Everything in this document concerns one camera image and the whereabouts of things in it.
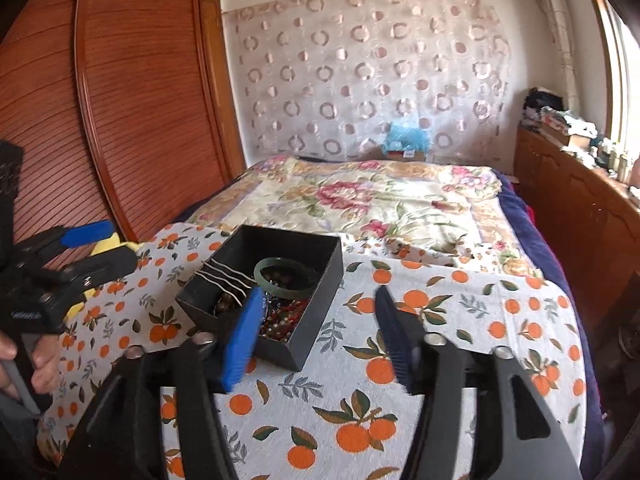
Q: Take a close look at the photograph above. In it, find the pile of assorted cloths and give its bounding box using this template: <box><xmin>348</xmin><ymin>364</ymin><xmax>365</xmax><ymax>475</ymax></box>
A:
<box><xmin>521</xmin><ymin>86</ymin><xmax>602</xmax><ymax>147</ymax></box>

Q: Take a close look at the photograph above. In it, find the red cord bracelet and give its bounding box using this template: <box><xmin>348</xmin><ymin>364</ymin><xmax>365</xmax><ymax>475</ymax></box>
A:
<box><xmin>257</xmin><ymin>297</ymin><xmax>312</xmax><ymax>344</ymax></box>

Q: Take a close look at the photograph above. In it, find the yellow plush toy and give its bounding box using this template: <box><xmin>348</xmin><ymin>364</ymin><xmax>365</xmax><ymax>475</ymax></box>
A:
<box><xmin>65</xmin><ymin>237</ymin><xmax>142</xmax><ymax>322</ymax></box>

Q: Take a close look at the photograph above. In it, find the pale green jade bangle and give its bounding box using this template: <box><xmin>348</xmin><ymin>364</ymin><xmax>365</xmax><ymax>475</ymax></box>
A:
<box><xmin>253</xmin><ymin>257</ymin><xmax>322</xmax><ymax>294</ymax></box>

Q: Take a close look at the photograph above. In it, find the window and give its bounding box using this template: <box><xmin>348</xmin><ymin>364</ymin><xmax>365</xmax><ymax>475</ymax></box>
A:
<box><xmin>582</xmin><ymin>0</ymin><xmax>640</xmax><ymax>162</ymax></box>

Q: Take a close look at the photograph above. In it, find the orange fruit print cloth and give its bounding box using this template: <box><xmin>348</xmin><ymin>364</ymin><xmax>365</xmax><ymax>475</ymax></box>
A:
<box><xmin>37</xmin><ymin>220</ymin><xmax>589</xmax><ymax>480</ymax></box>

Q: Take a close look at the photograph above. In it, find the wooden side cabinet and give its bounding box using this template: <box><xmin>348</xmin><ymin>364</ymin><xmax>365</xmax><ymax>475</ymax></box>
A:
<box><xmin>512</xmin><ymin>125</ymin><xmax>640</xmax><ymax>322</ymax></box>

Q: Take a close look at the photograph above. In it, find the dark blue blanket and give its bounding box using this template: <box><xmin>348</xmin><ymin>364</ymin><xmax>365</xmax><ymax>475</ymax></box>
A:
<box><xmin>494</xmin><ymin>169</ymin><xmax>610</xmax><ymax>480</ymax></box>

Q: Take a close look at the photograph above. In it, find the blue bag on bed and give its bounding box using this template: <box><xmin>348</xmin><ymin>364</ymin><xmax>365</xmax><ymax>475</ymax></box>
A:
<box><xmin>381</xmin><ymin>121</ymin><xmax>434</xmax><ymax>162</ymax></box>

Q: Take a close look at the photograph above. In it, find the white lace curtain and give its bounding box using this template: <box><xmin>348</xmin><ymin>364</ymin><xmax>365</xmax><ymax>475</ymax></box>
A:
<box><xmin>524</xmin><ymin>0</ymin><xmax>582</xmax><ymax>102</ymax></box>

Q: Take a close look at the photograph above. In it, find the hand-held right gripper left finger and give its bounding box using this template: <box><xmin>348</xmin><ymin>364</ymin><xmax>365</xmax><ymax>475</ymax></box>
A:
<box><xmin>55</xmin><ymin>286</ymin><xmax>267</xmax><ymax>480</ymax></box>

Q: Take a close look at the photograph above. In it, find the group of small bottles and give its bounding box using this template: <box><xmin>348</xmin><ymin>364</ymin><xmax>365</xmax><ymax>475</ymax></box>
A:
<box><xmin>589</xmin><ymin>136</ymin><xmax>637</xmax><ymax>182</ymax></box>

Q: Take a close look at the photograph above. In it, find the person's dark clothing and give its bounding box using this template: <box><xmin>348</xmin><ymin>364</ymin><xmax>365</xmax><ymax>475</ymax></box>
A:
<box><xmin>0</xmin><ymin>392</ymin><xmax>68</xmax><ymax>480</ymax></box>

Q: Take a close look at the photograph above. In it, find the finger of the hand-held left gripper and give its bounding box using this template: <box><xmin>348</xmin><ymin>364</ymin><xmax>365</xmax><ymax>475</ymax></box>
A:
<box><xmin>12</xmin><ymin>220</ymin><xmax>117</xmax><ymax>267</ymax></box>
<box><xmin>37</xmin><ymin>249</ymin><xmax>139</xmax><ymax>328</ymax></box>

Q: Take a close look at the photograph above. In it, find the circle pattern sheer curtain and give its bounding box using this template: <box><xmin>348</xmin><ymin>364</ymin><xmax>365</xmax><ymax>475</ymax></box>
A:
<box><xmin>221</xmin><ymin>0</ymin><xmax>522</xmax><ymax>167</ymax></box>

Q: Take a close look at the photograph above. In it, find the brown wooden bead bracelet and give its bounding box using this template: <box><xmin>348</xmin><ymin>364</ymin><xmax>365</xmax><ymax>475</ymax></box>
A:
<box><xmin>212</xmin><ymin>266</ymin><xmax>302</xmax><ymax>317</ymax></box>

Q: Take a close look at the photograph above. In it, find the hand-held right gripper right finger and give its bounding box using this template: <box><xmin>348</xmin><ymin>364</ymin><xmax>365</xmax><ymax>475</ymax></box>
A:
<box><xmin>374</xmin><ymin>285</ymin><xmax>583</xmax><ymax>480</ymax></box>

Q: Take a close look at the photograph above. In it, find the person's left hand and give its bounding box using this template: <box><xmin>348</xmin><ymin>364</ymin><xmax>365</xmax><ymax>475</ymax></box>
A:
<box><xmin>0</xmin><ymin>331</ymin><xmax>62</xmax><ymax>402</ymax></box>

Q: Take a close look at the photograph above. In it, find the floral quilt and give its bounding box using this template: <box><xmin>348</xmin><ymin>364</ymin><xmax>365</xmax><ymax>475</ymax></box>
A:
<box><xmin>186</xmin><ymin>154</ymin><xmax>547</xmax><ymax>279</ymax></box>

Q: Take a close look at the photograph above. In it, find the black jewelry box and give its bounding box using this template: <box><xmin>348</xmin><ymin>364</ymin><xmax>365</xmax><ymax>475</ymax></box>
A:
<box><xmin>175</xmin><ymin>224</ymin><xmax>345</xmax><ymax>372</ymax></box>

